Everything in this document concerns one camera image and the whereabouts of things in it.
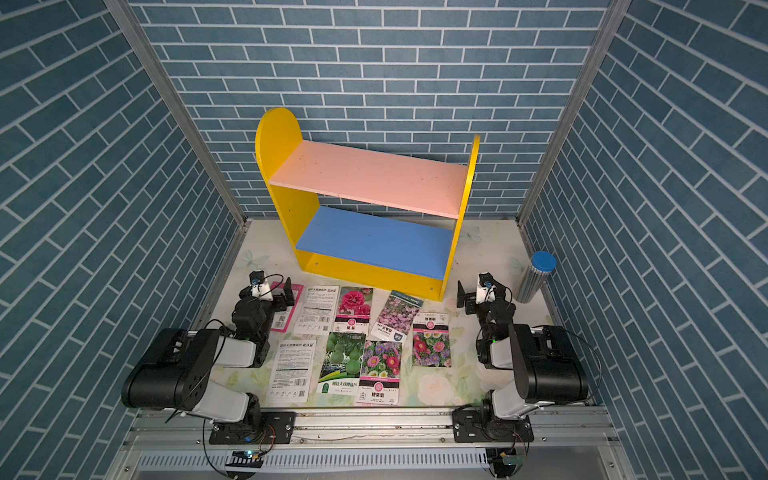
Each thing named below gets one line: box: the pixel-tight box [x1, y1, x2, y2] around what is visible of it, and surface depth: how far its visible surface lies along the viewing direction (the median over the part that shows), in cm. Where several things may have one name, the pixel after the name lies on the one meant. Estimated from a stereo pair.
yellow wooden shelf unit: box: [256, 108, 480, 301], surface depth 84 cm
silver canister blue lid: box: [513, 251, 559, 304], surface depth 88 cm
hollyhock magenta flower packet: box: [333, 287, 374, 334], surface depth 96 cm
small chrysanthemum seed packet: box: [412, 312, 452, 368], surface depth 91 cm
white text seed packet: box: [294, 285, 340, 336], surface depth 96 cm
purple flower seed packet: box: [371, 290, 424, 343], surface depth 95 cm
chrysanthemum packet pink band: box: [356, 340, 403, 405], surface depth 84 cm
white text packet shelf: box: [266, 340, 317, 404], surface depth 84 cm
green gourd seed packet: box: [316, 332, 366, 396], surface depth 86 cm
